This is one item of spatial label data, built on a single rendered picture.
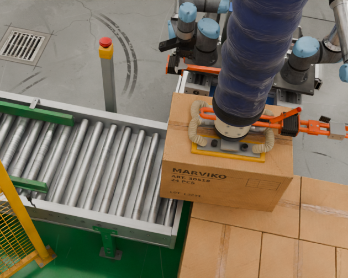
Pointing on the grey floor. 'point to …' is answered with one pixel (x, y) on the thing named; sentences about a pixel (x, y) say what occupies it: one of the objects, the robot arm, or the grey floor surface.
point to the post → (108, 78)
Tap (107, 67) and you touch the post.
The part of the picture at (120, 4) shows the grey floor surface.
